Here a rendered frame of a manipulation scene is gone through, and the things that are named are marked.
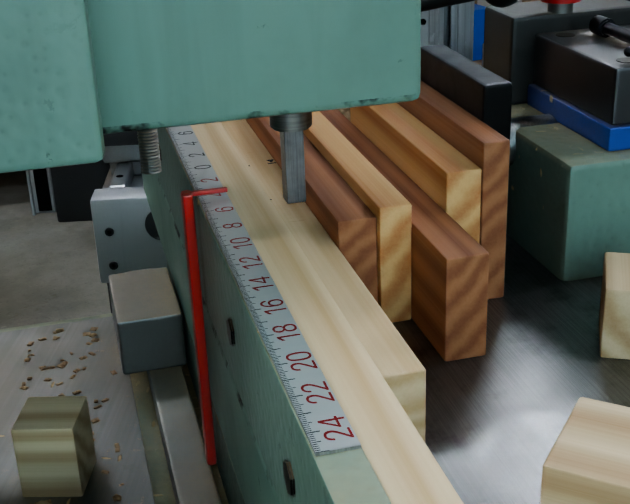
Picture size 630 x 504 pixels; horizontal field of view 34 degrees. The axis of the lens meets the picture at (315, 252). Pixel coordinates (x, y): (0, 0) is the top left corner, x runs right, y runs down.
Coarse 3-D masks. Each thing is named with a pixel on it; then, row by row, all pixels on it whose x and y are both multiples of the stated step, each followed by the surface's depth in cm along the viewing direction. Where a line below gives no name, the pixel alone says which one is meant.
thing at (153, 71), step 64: (128, 0) 39; (192, 0) 40; (256, 0) 40; (320, 0) 41; (384, 0) 42; (128, 64) 40; (192, 64) 41; (256, 64) 41; (320, 64) 42; (384, 64) 43; (128, 128) 41
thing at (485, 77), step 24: (432, 48) 55; (432, 72) 54; (456, 72) 51; (480, 72) 50; (456, 96) 51; (480, 96) 48; (504, 96) 48; (504, 120) 49; (528, 120) 54; (552, 120) 54
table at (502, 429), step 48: (528, 288) 50; (576, 288) 49; (192, 336) 58; (528, 336) 45; (576, 336) 45; (432, 384) 42; (480, 384) 42; (528, 384) 42; (576, 384) 41; (624, 384) 41; (240, 432) 43; (432, 432) 39; (480, 432) 39; (528, 432) 38; (240, 480) 45; (480, 480) 36; (528, 480) 36
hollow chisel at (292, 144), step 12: (300, 132) 46; (288, 144) 46; (300, 144) 46; (288, 156) 46; (300, 156) 46; (288, 168) 47; (300, 168) 47; (288, 180) 47; (300, 180) 47; (288, 192) 47; (300, 192) 47
